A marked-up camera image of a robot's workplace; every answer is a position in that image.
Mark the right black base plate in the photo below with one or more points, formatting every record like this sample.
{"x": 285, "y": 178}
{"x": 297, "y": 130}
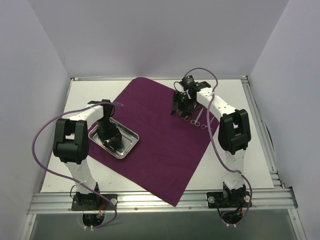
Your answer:
{"x": 221, "y": 200}

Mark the steel instrument tray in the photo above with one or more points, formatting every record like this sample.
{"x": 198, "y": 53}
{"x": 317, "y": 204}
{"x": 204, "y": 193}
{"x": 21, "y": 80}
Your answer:
{"x": 129, "y": 139}

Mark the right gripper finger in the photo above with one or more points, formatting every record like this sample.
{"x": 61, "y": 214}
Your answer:
{"x": 175, "y": 103}
{"x": 188, "y": 110}

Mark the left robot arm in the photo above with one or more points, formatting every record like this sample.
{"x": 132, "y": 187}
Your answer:
{"x": 71, "y": 144}

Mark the purple cloth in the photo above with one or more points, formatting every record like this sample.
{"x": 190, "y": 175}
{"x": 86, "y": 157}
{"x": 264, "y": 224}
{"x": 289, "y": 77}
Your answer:
{"x": 169, "y": 149}

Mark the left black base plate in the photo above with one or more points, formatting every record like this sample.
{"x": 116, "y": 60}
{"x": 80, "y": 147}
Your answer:
{"x": 90, "y": 203}

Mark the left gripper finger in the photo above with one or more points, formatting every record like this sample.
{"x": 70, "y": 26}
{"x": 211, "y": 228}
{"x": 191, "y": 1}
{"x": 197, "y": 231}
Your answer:
{"x": 107, "y": 143}
{"x": 117, "y": 143}

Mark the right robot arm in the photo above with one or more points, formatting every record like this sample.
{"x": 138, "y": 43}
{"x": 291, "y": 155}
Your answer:
{"x": 234, "y": 132}

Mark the aluminium right rail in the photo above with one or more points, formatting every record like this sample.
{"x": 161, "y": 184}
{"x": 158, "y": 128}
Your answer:
{"x": 263, "y": 135}

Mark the steel forceps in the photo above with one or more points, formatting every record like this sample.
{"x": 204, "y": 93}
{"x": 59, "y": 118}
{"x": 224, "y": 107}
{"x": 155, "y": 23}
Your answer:
{"x": 186, "y": 118}
{"x": 208, "y": 126}

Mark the steel surgical scissors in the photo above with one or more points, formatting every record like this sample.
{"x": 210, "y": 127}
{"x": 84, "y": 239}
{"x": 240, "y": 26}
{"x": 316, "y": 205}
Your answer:
{"x": 195, "y": 121}

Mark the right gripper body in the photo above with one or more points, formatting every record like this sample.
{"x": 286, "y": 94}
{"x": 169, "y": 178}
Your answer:
{"x": 178, "y": 103}

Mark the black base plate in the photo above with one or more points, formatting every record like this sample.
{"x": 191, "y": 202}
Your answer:
{"x": 221, "y": 200}
{"x": 90, "y": 203}

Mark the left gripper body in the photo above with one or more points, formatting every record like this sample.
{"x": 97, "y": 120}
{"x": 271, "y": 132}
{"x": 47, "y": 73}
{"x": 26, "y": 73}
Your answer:
{"x": 110, "y": 136}

